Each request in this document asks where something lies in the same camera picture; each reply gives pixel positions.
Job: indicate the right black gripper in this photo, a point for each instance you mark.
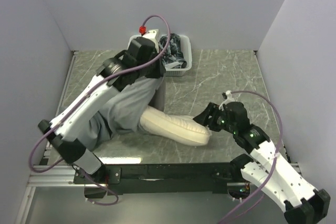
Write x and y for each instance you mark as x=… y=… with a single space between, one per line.
x=211 y=109

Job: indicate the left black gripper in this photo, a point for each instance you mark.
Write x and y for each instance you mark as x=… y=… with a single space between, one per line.
x=159 y=72

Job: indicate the cream pillow with bear print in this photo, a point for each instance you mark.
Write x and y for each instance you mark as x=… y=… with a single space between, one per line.
x=180 y=128

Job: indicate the grey pillowcase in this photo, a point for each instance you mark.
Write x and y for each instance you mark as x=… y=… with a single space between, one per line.
x=121 y=114

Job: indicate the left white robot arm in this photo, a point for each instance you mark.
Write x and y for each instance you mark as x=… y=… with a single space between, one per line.
x=62 y=131

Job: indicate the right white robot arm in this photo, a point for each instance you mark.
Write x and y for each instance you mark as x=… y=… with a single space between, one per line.
x=262 y=166

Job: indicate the dark patterned cloth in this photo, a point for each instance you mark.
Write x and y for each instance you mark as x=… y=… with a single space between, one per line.
x=173 y=58

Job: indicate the white plastic basket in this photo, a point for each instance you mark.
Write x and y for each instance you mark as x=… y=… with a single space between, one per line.
x=183 y=51

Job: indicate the black base beam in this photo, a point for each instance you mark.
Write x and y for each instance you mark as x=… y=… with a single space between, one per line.
x=171 y=178

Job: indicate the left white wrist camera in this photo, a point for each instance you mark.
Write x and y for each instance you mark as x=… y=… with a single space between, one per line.
x=154 y=35

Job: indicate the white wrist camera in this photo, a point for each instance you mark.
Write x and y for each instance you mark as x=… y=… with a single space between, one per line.
x=228 y=98
x=154 y=35

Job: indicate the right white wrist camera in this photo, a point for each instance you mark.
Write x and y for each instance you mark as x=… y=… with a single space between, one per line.
x=228 y=98

